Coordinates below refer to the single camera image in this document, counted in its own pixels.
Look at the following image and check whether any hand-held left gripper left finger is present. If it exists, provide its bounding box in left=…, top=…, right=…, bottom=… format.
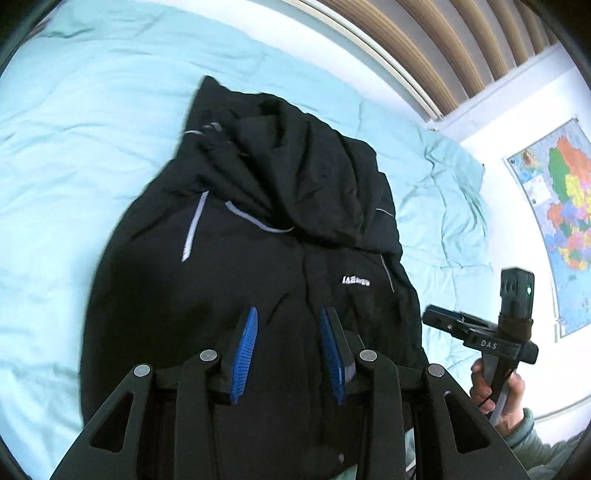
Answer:
left=48, top=306, right=259, bottom=480

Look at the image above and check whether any person's right forearm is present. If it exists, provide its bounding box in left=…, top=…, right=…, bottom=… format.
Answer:
left=501, top=408, right=587, bottom=480

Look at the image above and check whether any striped wooden headboard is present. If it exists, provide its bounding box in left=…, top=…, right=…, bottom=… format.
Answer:
left=295, top=0, right=561, bottom=123

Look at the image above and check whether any teal quilted comforter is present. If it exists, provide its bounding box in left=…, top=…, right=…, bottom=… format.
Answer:
left=0, top=0, right=504, bottom=480

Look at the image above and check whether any colourful wall map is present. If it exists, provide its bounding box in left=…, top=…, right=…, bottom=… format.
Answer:
left=503, top=117, right=591, bottom=340

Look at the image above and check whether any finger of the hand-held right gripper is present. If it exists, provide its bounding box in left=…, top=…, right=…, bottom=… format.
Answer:
left=421, top=304, right=498, bottom=345

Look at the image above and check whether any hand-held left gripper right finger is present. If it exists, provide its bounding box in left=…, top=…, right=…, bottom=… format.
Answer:
left=320, top=306, right=532, bottom=480

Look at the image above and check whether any black hooded jacket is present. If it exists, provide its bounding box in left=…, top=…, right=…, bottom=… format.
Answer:
left=79, top=75, right=428, bottom=480

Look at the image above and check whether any person's right hand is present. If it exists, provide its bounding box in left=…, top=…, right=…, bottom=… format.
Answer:
left=470, top=359, right=527, bottom=437

